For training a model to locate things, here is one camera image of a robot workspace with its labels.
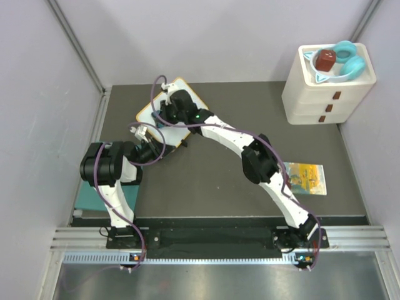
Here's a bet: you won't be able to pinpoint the teal cat ear headphones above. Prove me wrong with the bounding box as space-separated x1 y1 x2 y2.
303 41 367 84

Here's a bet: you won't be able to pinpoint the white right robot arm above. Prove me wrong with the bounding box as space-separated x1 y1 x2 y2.
155 84 318 248

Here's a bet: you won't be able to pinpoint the brown cube toy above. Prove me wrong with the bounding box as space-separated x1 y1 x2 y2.
315 49 336 72

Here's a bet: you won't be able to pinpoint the white three drawer cabinet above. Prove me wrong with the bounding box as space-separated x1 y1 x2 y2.
282 42 376 125

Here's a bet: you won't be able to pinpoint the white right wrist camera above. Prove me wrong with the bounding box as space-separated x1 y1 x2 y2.
161 83 180 105

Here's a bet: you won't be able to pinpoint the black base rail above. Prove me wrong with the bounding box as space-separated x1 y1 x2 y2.
106 226 331 251

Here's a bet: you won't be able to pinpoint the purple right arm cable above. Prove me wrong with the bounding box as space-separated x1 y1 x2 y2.
151 75 323 273

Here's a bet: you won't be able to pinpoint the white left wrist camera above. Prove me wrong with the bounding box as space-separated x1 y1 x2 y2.
129 125 149 143

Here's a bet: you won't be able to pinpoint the colourful picture book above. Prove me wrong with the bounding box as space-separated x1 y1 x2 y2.
284 162 327 196

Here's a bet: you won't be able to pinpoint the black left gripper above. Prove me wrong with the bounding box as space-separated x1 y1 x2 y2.
135 136 176 166

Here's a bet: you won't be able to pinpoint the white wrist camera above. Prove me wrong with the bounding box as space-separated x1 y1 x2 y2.
129 125 149 143
161 83 180 105

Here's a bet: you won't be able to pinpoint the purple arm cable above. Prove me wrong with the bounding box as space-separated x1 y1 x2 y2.
151 75 323 273
61 122 166 291

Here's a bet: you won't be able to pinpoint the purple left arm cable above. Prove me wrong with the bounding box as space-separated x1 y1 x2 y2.
61 122 166 291

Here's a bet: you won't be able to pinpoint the teal cloth mat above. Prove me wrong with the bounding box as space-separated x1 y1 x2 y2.
74 182 139 212

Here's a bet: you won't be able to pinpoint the blue whiteboard eraser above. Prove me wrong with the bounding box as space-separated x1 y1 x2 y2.
151 113 164 129

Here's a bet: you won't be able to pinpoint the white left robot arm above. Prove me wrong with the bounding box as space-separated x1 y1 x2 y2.
79 137 176 248

